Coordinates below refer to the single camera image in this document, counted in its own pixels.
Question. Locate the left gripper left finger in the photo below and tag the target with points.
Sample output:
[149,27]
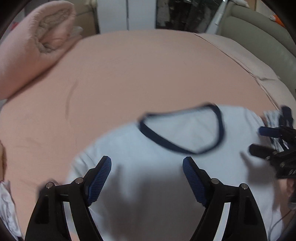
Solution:
[48,219]

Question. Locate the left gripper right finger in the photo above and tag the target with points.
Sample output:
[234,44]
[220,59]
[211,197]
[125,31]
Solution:
[244,220]

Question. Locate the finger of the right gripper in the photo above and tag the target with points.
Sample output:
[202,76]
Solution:
[261,151]
[269,132]

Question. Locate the light blue navy-trimmed t-shirt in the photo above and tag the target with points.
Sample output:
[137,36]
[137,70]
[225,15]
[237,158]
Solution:
[146,195]

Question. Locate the person's right hand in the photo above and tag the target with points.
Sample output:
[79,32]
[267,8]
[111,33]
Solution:
[287,188]

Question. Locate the navy shorts with silver stripes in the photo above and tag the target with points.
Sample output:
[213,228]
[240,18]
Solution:
[272,121]

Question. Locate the white patterned cloth at left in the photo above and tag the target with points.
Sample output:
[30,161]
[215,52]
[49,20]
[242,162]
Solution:
[8,211]

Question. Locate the beige padded headboard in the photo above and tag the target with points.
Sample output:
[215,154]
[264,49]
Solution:
[267,40]

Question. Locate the pink bed sheet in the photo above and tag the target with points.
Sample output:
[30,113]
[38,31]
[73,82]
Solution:
[105,81]

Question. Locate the rolled pink blanket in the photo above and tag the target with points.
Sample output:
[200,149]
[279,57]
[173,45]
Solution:
[36,44]

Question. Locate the white wardrobe door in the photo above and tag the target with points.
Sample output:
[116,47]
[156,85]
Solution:
[122,15]

